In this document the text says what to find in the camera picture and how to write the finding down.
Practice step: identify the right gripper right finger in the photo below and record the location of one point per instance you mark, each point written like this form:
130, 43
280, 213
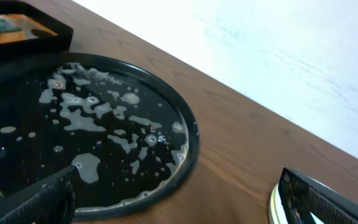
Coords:
306, 200

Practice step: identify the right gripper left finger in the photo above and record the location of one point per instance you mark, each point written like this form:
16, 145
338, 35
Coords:
50, 200

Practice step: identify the light blue plate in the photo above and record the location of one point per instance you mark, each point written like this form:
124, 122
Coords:
280, 217

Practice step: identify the yellow plate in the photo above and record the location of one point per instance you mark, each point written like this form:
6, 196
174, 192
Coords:
271, 213

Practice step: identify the black round tray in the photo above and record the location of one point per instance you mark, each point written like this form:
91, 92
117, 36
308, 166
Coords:
132, 137

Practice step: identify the black rectangular water tray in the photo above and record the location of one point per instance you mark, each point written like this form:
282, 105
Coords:
41, 33

